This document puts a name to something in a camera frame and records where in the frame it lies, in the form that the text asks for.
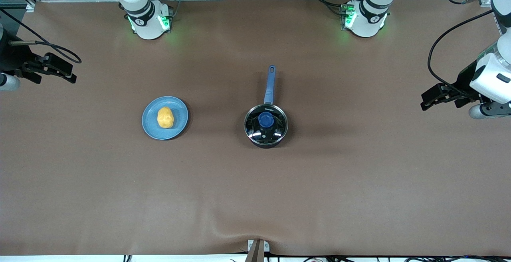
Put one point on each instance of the metal clamp bracket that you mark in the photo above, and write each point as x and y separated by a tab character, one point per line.
257	250

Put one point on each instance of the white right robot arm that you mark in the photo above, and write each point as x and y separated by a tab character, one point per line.
145	26

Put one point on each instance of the glass lid with blue knob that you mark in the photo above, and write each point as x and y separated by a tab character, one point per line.
265	120

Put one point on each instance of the brown table cover cloth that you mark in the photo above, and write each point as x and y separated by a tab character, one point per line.
255	194

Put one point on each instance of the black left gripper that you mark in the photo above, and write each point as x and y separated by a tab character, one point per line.
464	80

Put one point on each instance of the yellow potato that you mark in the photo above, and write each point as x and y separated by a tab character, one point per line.
165	118

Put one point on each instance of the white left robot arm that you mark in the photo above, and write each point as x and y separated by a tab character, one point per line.
369	22

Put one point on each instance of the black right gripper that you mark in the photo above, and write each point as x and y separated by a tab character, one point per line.
11	57

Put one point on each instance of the light blue round plate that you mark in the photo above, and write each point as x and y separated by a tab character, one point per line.
151	128

